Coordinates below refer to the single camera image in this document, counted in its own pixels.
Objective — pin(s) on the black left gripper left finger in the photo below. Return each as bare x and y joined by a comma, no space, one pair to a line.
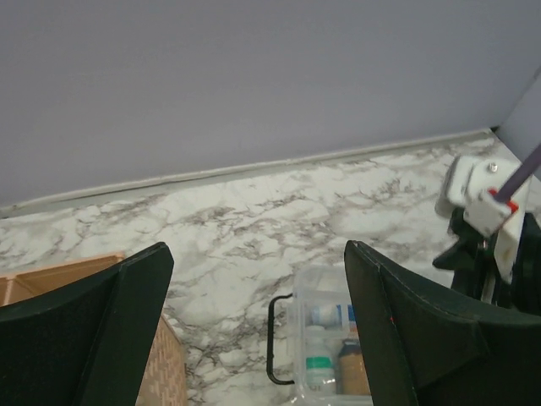
86,343

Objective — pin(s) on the orange plastic file organizer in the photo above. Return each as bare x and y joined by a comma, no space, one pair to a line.
164,380

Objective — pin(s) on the brown bottle orange cap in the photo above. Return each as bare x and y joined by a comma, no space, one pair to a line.
354,380

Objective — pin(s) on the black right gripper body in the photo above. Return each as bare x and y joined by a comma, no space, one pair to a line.
484,271

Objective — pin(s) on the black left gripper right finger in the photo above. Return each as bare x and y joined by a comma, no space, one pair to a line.
425,344

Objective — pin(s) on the white disinfectant bottle green label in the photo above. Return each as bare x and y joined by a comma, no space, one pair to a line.
320,371

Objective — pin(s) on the clear plastic medicine box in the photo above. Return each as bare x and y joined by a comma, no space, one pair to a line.
315,285

